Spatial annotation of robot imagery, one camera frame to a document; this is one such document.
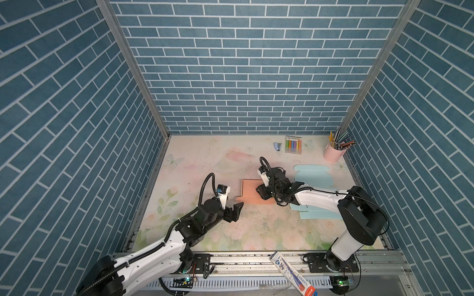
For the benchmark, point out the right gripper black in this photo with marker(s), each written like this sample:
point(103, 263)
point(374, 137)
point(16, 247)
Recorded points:
point(261, 191)

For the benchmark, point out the coloured marker pack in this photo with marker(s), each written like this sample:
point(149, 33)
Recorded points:
point(293, 145)

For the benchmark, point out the pink cardboard box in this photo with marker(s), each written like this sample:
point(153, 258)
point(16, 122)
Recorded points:
point(249, 194)

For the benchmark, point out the aluminium mounting rail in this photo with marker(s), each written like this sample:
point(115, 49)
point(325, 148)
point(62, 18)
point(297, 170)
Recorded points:
point(231, 266)

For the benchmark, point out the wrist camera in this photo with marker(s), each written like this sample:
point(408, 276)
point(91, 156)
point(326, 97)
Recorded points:
point(222, 195)
point(264, 173)

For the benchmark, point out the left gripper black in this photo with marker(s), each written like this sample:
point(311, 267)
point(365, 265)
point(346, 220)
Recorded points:
point(236, 214)

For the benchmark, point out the pink pencil cup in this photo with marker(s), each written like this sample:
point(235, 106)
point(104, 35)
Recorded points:
point(333, 155)

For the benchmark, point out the light blue cardboard box blank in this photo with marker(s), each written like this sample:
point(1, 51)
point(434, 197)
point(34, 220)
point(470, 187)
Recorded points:
point(315, 176)

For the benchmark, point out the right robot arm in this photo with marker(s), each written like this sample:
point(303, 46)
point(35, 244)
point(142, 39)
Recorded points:
point(363, 218)

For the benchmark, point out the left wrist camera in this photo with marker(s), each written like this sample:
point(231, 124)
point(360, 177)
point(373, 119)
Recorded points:
point(222, 195)

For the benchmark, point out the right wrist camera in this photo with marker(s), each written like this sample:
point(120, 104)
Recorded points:
point(264, 173)

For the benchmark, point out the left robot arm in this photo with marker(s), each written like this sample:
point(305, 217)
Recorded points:
point(126, 275)

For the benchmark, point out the toothpaste tube box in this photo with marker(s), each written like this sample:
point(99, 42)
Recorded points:
point(292, 275)

